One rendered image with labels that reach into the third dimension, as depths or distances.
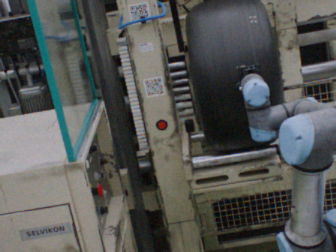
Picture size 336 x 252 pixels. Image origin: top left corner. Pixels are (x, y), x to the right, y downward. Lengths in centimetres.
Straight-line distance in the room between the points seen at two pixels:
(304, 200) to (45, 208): 72
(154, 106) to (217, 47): 39
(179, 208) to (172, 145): 28
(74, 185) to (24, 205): 16
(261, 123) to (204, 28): 53
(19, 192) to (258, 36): 101
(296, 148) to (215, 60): 79
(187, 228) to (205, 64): 78
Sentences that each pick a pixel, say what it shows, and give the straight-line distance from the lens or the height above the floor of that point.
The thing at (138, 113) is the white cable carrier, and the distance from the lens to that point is 255.
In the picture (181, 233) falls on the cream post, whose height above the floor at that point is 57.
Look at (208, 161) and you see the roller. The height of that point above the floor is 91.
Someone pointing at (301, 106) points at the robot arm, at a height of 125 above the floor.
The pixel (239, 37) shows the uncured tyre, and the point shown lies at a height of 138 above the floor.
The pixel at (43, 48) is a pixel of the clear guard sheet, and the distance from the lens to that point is 170.
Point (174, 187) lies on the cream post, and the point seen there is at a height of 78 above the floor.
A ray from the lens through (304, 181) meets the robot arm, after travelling 170.
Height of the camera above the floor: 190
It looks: 20 degrees down
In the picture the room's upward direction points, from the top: 11 degrees counter-clockwise
